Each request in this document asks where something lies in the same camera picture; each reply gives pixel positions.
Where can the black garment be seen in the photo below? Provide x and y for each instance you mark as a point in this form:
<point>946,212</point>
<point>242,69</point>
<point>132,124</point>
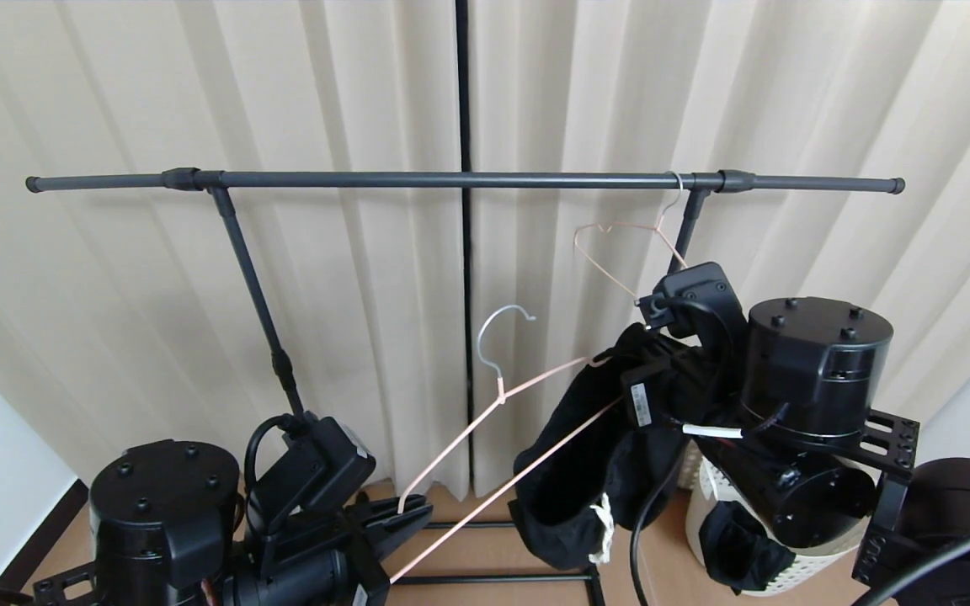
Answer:
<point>742,547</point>

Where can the white laundry basket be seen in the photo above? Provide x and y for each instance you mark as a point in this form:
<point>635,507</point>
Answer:
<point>796,564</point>

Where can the pink clothes hanger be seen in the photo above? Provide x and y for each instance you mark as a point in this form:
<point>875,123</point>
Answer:
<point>502,396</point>
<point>662,229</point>

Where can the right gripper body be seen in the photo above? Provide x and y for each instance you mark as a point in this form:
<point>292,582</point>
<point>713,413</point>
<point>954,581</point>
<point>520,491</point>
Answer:
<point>687,387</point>

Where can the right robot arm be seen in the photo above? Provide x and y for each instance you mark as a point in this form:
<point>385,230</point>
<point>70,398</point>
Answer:
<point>813,370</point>

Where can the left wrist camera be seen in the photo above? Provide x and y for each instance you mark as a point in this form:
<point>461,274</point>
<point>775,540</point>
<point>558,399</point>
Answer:
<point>317,471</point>

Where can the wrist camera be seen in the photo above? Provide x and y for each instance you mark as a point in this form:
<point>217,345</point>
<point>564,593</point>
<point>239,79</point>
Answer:
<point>317,471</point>
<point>695,295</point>

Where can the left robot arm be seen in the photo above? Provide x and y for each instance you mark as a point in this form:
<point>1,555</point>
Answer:
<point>165,505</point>

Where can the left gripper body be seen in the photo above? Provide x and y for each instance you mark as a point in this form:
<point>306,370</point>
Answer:
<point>359,572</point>

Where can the black shorts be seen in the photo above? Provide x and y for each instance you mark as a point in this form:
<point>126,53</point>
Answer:
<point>561,471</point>

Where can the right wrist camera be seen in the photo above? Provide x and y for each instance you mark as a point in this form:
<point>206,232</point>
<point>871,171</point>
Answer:
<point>695,295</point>

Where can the black clothes rack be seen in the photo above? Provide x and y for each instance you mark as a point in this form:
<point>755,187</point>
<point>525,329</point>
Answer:
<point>367,179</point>

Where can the white curtain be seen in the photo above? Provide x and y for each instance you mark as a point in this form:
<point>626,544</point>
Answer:
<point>199,84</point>
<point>788,84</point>

